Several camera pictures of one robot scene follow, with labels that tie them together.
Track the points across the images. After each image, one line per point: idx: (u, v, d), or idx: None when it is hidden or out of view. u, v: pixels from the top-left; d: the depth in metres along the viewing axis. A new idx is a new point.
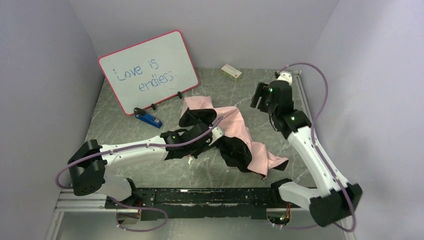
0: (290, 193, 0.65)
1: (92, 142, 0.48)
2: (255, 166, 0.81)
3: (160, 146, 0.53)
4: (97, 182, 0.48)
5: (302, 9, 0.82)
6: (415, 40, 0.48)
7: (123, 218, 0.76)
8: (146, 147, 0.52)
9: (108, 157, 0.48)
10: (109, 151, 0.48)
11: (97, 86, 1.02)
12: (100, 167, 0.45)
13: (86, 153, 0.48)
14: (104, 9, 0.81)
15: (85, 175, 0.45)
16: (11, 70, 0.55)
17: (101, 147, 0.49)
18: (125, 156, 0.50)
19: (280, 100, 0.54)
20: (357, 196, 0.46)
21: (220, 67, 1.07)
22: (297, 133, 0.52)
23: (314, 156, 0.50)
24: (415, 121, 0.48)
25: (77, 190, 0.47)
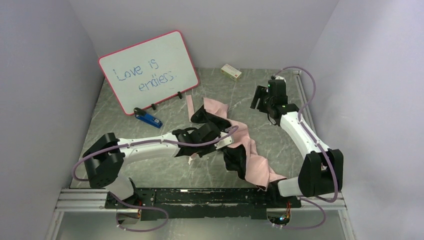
0: (287, 184, 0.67)
1: (110, 135, 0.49)
2: (255, 180, 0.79)
3: (172, 143, 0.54)
4: (112, 175, 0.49)
5: (302, 9, 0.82)
6: (416, 41, 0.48)
7: (123, 218, 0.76)
8: (160, 142, 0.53)
9: (126, 150, 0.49)
10: (126, 145, 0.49)
11: (97, 86, 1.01)
12: (118, 159, 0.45)
13: (104, 146, 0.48)
14: (104, 9, 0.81)
15: (102, 167, 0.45)
16: (11, 70, 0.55)
17: (118, 141, 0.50)
18: (141, 150, 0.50)
19: (275, 92, 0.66)
20: (335, 157, 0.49)
21: (220, 67, 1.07)
22: (286, 115, 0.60)
23: (299, 130, 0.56)
24: (416, 121, 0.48)
25: (92, 182, 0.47)
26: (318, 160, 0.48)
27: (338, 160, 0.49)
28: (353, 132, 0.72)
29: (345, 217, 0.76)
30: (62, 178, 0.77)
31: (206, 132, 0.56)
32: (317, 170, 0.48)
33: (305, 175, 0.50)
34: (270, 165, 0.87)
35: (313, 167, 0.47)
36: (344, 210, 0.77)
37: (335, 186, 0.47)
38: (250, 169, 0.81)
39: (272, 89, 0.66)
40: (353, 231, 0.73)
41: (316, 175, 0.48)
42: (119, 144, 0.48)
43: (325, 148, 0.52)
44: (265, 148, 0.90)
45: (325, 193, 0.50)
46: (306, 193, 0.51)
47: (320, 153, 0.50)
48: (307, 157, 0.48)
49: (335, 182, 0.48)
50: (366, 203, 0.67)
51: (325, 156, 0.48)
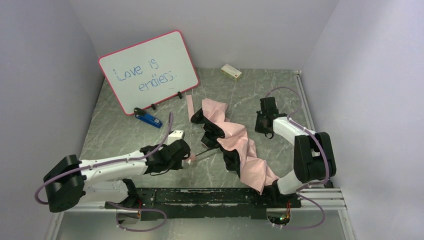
0: (287, 178, 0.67)
1: (71, 157, 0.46)
2: (252, 182, 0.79)
3: (139, 161, 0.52)
4: (76, 197, 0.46)
5: (302, 10, 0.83)
6: (415, 40, 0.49)
7: (123, 218, 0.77)
8: (125, 162, 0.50)
9: (88, 173, 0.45)
10: (88, 167, 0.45)
11: (97, 86, 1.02)
12: (79, 183, 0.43)
13: (64, 169, 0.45)
14: (104, 9, 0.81)
15: (61, 192, 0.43)
16: (11, 70, 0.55)
17: (80, 163, 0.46)
18: (105, 172, 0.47)
19: (265, 106, 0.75)
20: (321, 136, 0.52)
21: (220, 67, 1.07)
22: (276, 119, 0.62)
23: (288, 126, 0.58)
24: (416, 120, 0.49)
25: (53, 206, 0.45)
26: (307, 140, 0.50)
27: (326, 140, 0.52)
28: (353, 132, 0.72)
29: (344, 217, 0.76)
30: None
31: (176, 148, 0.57)
32: (307, 150, 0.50)
33: (298, 159, 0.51)
34: (270, 165, 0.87)
35: (303, 146, 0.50)
36: (344, 210, 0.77)
37: (327, 165, 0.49)
38: (247, 172, 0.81)
39: (263, 104, 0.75)
40: (353, 230, 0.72)
41: (307, 155, 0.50)
42: (80, 167, 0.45)
43: (313, 132, 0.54)
44: (265, 148, 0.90)
45: (319, 177, 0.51)
46: (302, 179, 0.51)
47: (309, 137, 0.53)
48: (296, 137, 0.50)
49: (327, 162, 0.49)
50: (366, 203, 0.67)
51: (313, 137, 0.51)
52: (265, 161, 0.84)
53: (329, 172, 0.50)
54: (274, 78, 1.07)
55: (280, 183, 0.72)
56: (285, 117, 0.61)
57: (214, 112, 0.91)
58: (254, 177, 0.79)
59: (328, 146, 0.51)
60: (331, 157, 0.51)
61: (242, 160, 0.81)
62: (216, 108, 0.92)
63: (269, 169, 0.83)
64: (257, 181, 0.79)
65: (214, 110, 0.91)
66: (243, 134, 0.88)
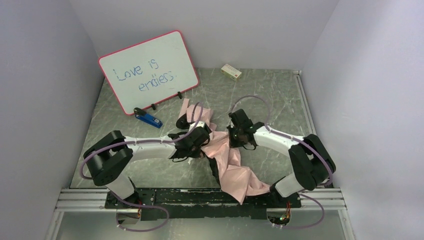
0: (285, 183, 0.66)
1: (116, 133, 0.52)
2: (233, 192, 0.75)
3: (170, 143, 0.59)
4: (117, 173, 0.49)
5: (302, 10, 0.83)
6: (416, 40, 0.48)
7: (123, 218, 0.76)
8: (159, 143, 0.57)
9: (133, 146, 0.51)
10: (133, 142, 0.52)
11: (97, 86, 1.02)
12: (127, 153, 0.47)
13: (111, 143, 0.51)
14: (104, 10, 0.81)
15: (110, 162, 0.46)
16: (11, 70, 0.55)
17: (124, 138, 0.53)
18: (145, 148, 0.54)
19: (238, 120, 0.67)
20: (310, 137, 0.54)
21: (220, 67, 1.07)
22: (257, 132, 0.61)
23: (273, 138, 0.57)
24: (415, 120, 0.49)
25: (97, 179, 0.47)
26: (301, 149, 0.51)
27: (316, 142, 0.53)
28: (353, 132, 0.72)
29: (345, 217, 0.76)
30: (62, 178, 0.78)
31: (197, 135, 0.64)
32: (306, 159, 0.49)
33: (300, 169, 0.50)
34: (270, 166, 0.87)
35: (299, 154, 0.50)
36: (344, 210, 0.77)
37: (327, 165, 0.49)
38: (227, 181, 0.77)
39: (235, 119, 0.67)
40: (353, 230, 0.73)
41: (308, 163, 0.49)
42: (126, 141, 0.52)
43: (301, 138, 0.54)
44: (265, 148, 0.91)
45: (324, 179, 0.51)
46: (311, 186, 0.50)
47: (299, 144, 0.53)
48: (290, 150, 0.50)
49: (325, 161, 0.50)
50: (366, 203, 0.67)
51: (305, 143, 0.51)
52: (249, 169, 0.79)
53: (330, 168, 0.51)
54: (274, 78, 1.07)
55: (276, 186, 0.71)
56: (266, 127, 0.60)
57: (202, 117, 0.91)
58: (235, 187, 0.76)
59: (321, 146, 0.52)
60: (327, 156, 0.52)
61: (222, 168, 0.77)
62: (201, 115, 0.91)
63: (253, 178, 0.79)
64: (238, 191, 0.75)
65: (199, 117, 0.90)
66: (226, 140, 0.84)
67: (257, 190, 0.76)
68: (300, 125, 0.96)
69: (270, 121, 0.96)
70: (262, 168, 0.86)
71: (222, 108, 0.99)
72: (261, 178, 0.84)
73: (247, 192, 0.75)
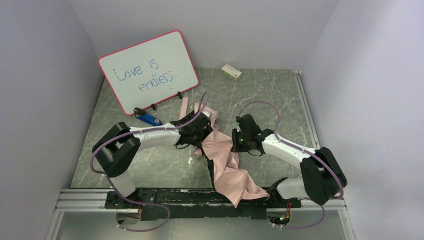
0: (289, 187, 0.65)
1: (121, 124, 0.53)
2: (230, 195, 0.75)
3: (174, 130, 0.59)
4: (127, 161, 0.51)
5: (302, 10, 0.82)
6: (416, 40, 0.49)
7: (123, 218, 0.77)
8: (163, 130, 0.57)
9: (139, 136, 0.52)
10: (139, 131, 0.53)
11: (97, 86, 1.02)
12: (135, 142, 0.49)
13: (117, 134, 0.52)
14: (104, 9, 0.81)
15: (120, 152, 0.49)
16: (11, 70, 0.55)
17: (129, 128, 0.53)
18: (151, 136, 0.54)
19: (246, 126, 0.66)
20: (324, 151, 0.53)
21: (220, 67, 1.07)
22: (265, 140, 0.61)
23: (283, 148, 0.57)
24: (415, 119, 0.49)
25: (109, 170, 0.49)
26: (313, 163, 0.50)
27: (329, 157, 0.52)
28: (353, 132, 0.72)
29: (345, 217, 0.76)
30: (62, 178, 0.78)
31: (198, 120, 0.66)
32: (319, 173, 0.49)
33: (311, 184, 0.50)
34: (270, 165, 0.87)
35: (312, 169, 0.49)
36: (344, 210, 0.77)
37: (339, 181, 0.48)
38: (224, 183, 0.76)
39: (243, 125, 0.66)
40: (353, 230, 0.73)
41: (320, 177, 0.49)
42: (132, 131, 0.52)
43: (312, 151, 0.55)
44: None
45: (335, 193, 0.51)
46: (320, 201, 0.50)
47: (311, 157, 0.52)
48: (302, 164, 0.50)
49: (337, 177, 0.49)
50: (366, 203, 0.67)
51: (317, 157, 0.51)
52: (247, 173, 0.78)
53: (341, 183, 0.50)
54: (274, 78, 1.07)
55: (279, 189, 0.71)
56: (275, 136, 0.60)
57: None
58: (231, 190, 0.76)
59: (333, 161, 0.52)
60: (339, 171, 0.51)
61: (219, 172, 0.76)
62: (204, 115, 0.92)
63: (250, 182, 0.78)
64: (235, 194, 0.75)
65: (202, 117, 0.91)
66: (227, 145, 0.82)
67: (253, 194, 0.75)
68: (300, 125, 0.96)
69: (270, 121, 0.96)
70: (262, 168, 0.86)
71: (222, 108, 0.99)
72: (261, 178, 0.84)
73: (243, 195, 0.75)
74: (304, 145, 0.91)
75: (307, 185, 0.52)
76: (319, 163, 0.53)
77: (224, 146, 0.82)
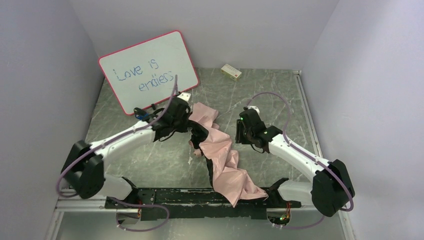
0: (291, 191, 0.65)
1: (80, 142, 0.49)
2: (228, 194, 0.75)
3: (146, 128, 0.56)
4: (100, 179, 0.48)
5: (302, 10, 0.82)
6: (416, 39, 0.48)
7: (123, 218, 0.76)
8: (133, 133, 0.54)
9: (102, 150, 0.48)
10: (101, 145, 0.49)
11: (97, 86, 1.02)
12: (98, 160, 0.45)
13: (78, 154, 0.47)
14: (104, 9, 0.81)
15: (86, 174, 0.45)
16: (12, 70, 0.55)
17: (90, 145, 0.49)
18: (117, 147, 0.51)
19: (251, 122, 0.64)
20: (336, 166, 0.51)
21: (220, 67, 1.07)
22: (273, 140, 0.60)
23: (292, 151, 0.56)
24: (415, 119, 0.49)
25: (82, 192, 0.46)
26: (326, 178, 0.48)
27: (341, 170, 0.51)
28: (353, 132, 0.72)
29: (345, 217, 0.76)
30: None
31: (174, 107, 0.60)
32: (332, 188, 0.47)
33: (321, 198, 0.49)
34: (270, 165, 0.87)
35: (326, 185, 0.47)
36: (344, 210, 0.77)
37: (351, 196, 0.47)
38: (223, 183, 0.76)
39: (247, 121, 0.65)
40: (353, 230, 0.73)
41: (332, 193, 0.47)
42: (93, 147, 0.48)
43: (326, 163, 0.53)
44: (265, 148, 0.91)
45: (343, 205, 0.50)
46: (328, 212, 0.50)
47: (324, 170, 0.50)
48: (315, 178, 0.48)
49: (349, 191, 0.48)
50: (366, 203, 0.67)
51: (331, 171, 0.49)
52: (246, 173, 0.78)
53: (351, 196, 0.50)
54: (274, 78, 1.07)
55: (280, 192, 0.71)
56: (284, 139, 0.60)
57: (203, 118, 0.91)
58: (230, 192, 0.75)
59: (345, 174, 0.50)
60: (349, 185, 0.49)
61: (217, 171, 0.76)
62: (205, 114, 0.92)
63: (249, 182, 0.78)
64: (233, 194, 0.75)
65: (202, 116, 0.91)
66: (226, 144, 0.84)
67: (251, 194, 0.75)
68: (300, 125, 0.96)
69: (270, 121, 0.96)
70: (262, 168, 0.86)
71: (222, 108, 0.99)
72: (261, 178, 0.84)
73: (241, 195, 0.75)
74: (304, 145, 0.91)
75: (317, 198, 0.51)
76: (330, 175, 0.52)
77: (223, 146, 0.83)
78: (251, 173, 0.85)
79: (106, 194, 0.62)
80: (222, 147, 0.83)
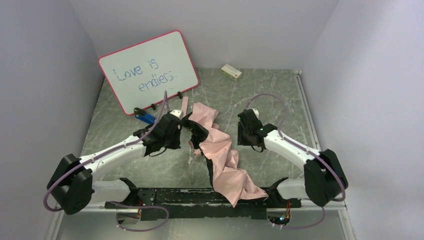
0: (290, 188, 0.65)
1: (69, 156, 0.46)
2: (228, 194, 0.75)
3: (136, 143, 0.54)
4: (88, 194, 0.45)
5: (303, 10, 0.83)
6: (416, 39, 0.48)
7: (123, 218, 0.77)
8: (124, 147, 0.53)
9: (91, 166, 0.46)
10: (90, 160, 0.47)
11: (97, 86, 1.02)
12: (86, 175, 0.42)
13: (67, 169, 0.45)
14: (104, 10, 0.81)
15: (72, 188, 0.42)
16: (12, 70, 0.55)
17: (80, 159, 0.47)
18: (107, 161, 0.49)
19: (248, 120, 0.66)
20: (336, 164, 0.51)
21: (220, 67, 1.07)
22: (267, 135, 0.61)
23: (285, 144, 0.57)
24: (415, 119, 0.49)
25: (67, 207, 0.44)
26: (316, 166, 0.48)
27: (333, 159, 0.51)
28: (353, 132, 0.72)
29: (345, 217, 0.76)
30: None
31: (166, 123, 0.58)
32: (321, 175, 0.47)
33: (311, 185, 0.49)
34: (270, 165, 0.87)
35: (315, 172, 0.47)
36: (344, 210, 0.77)
37: (342, 184, 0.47)
38: (223, 183, 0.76)
39: (244, 120, 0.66)
40: (353, 230, 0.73)
41: (322, 180, 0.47)
42: (82, 162, 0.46)
43: (317, 152, 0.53)
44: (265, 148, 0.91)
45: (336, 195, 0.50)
46: (319, 202, 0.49)
47: (315, 159, 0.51)
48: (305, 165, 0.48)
49: (340, 180, 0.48)
50: (366, 203, 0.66)
51: (321, 159, 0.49)
52: (245, 173, 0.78)
53: (343, 186, 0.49)
54: (274, 78, 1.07)
55: (279, 190, 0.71)
56: (278, 133, 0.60)
57: (202, 118, 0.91)
58: (229, 191, 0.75)
59: (336, 163, 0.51)
60: (341, 174, 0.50)
61: (217, 171, 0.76)
62: (204, 114, 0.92)
63: (249, 181, 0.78)
64: (233, 194, 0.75)
65: (202, 116, 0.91)
66: (226, 144, 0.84)
67: (251, 194, 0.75)
68: (300, 125, 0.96)
69: (270, 121, 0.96)
70: (262, 168, 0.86)
71: (222, 108, 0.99)
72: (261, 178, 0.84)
73: (241, 195, 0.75)
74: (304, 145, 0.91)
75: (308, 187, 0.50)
76: (322, 165, 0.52)
77: (223, 146, 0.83)
78: (250, 173, 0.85)
79: (104, 200, 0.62)
80: (221, 147, 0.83)
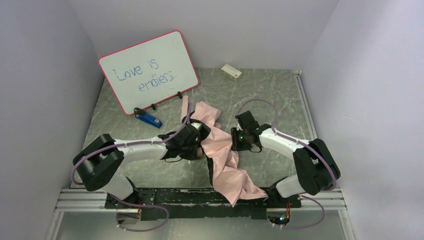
0: (287, 185, 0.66)
1: (105, 135, 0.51)
2: (227, 193, 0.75)
3: (161, 144, 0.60)
4: (109, 176, 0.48)
5: (303, 10, 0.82)
6: (416, 39, 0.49)
7: (123, 218, 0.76)
8: (150, 143, 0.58)
9: (123, 148, 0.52)
10: (123, 144, 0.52)
11: (97, 86, 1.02)
12: (119, 156, 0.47)
13: (100, 146, 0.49)
14: (104, 10, 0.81)
15: (102, 165, 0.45)
16: (11, 70, 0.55)
17: (114, 141, 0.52)
18: (136, 150, 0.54)
19: (244, 122, 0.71)
20: (333, 162, 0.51)
21: (220, 67, 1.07)
22: (263, 133, 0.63)
23: (279, 140, 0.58)
24: (415, 119, 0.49)
25: (89, 183, 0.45)
26: (306, 155, 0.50)
27: (322, 146, 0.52)
28: (353, 132, 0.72)
29: (345, 217, 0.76)
30: (62, 178, 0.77)
31: (186, 133, 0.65)
32: (311, 164, 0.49)
33: (303, 172, 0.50)
34: (270, 165, 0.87)
35: (304, 159, 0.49)
36: (344, 210, 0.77)
37: (330, 170, 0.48)
38: (222, 182, 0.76)
39: (242, 122, 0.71)
40: (353, 230, 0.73)
41: (312, 168, 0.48)
42: (117, 144, 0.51)
43: (306, 142, 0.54)
44: (265, 148, 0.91)
45: (328, 184, 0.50)
46: (311, 190, 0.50)
47: (304, 148, 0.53)
48: (295, 153, 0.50)
49: (330, 168, 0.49)
50: (366, 202, 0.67)
51: (310, 147, 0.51)
52: (245, 173, 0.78)
53: (334, 175, 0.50)
54: (274, 78, 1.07)
55: (277, 187, 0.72)
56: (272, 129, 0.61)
57: (204, 116, 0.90)
58: (228, 190, 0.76)
59: (326, 151, 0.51)
60: (332, 162, 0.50)
61: (217, 170, 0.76)
62: (207, 113, 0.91)
63: (249, 182, 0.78)
64: (233, 193, 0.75)
65: (204, 115, 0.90)
66: (227, 144, 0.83)
67: (251, 195, 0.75)
68: (300, 125, 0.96)
69: (270, 121, 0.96)
70: (262, 168, 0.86)
71: (222, 108, 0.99)
72: (261, 178, 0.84)
73: (240, 195, 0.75)
74: None
75: (301, 176, 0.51)
76: (312, 154, 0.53)
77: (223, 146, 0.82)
78: (250, 173, 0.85)
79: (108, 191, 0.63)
80: (222, 146, 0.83)
